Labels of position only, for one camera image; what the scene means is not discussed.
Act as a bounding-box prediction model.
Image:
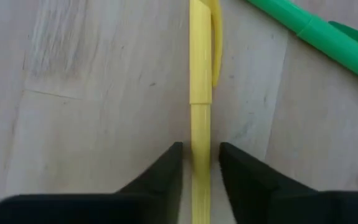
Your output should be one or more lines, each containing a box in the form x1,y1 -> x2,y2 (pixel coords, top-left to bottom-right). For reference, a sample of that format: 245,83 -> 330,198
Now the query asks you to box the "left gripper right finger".
219,142 -> 358,224

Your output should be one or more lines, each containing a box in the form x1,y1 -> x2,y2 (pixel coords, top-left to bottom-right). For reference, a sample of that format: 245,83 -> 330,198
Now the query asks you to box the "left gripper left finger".
0,142 -> 184,224

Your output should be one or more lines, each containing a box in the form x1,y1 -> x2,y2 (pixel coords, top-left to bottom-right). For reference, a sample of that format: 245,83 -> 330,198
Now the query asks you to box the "yellow slim pen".
188,0 -> 223,224

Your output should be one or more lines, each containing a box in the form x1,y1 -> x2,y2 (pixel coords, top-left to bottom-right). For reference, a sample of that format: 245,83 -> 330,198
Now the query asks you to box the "green slim pen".
245,0 -> 358,87

